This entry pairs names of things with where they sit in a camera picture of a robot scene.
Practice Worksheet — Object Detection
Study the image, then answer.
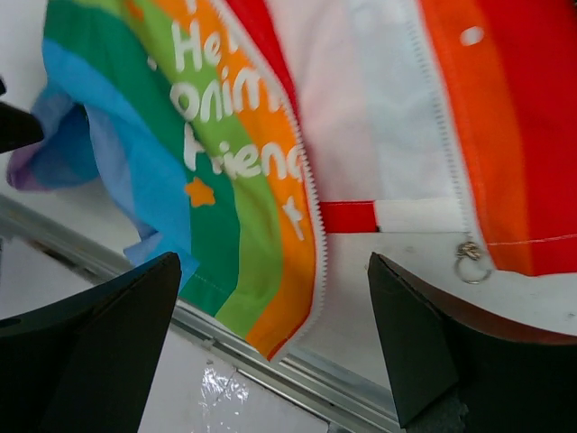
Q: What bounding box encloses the aluminium front rail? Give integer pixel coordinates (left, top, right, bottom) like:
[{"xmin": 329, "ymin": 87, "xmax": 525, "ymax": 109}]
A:
[{"xmin": 1, "ymin": 189, "xmax": 401, "ymax": 432}]

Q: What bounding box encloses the white red cartoon jacket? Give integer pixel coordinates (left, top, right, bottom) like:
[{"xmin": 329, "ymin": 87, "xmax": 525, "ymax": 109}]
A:
[{"xmin": 1, "ymin": 1, "xmax": 576, "ymax": 359}]

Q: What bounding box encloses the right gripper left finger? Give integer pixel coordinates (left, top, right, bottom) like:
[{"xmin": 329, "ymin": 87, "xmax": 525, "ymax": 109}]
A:
[{"xmin": 1, "ymin": 253, "xmax": 181, "ymax": 432}]

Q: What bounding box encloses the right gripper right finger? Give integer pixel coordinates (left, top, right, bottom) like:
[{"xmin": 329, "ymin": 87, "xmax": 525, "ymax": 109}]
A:
[{"xmin": 368, "ymin": 253, "xmax": 576, "ymax": 432}]

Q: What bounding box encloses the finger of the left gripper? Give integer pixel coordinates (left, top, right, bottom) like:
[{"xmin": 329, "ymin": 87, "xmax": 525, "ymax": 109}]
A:
[{"xmin": 0, "ymin": 102, "xmax": 44, "ymax": 153}]

